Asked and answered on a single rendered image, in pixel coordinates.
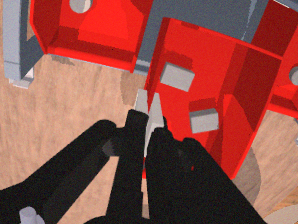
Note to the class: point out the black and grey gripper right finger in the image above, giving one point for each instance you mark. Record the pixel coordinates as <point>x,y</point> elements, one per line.
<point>168,189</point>

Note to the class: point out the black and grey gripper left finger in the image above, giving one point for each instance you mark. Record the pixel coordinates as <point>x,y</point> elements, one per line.
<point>48,193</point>

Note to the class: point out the grey metal block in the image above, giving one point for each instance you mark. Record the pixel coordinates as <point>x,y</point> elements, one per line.
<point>176,76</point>
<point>203,120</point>

